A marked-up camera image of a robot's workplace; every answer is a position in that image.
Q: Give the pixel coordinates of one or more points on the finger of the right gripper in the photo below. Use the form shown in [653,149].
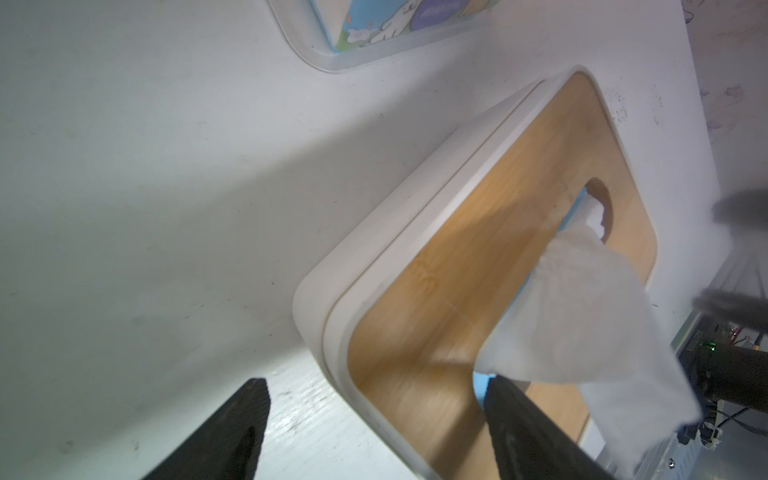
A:
[746,209]
[738,308]

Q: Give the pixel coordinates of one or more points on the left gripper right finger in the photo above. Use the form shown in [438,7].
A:
[526,443]

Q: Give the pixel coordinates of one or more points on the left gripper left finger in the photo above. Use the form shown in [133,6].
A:
[228,444]

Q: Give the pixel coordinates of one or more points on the white bamboo-lid tissue box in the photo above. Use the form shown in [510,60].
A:
[396,313]

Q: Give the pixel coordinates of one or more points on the clear plastic tissue box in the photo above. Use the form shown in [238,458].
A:
[303,32]

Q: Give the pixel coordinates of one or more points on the blue tissue paper pack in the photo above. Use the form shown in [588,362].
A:
[352,24]

